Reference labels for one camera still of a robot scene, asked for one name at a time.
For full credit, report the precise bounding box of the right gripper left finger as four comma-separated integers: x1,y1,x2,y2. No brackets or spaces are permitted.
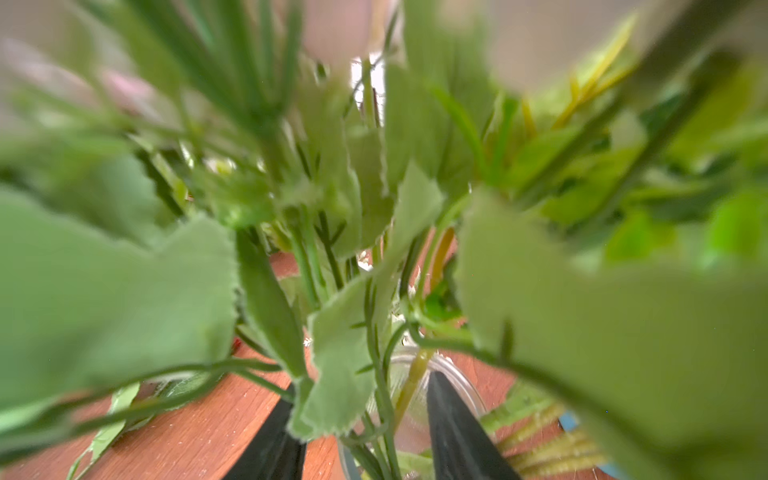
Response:
223,399,307,480

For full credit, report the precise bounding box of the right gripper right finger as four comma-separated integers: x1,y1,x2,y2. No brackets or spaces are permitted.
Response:
427,372,521,480

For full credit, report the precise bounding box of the clear glass vase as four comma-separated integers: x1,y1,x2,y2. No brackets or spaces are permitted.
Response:
331,346,488,479

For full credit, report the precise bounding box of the white lilac bouquet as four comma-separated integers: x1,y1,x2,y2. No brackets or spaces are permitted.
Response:
0,0,457,480

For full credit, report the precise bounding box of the white ranunculus flower stem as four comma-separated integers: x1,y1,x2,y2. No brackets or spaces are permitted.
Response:
385,1,767,479

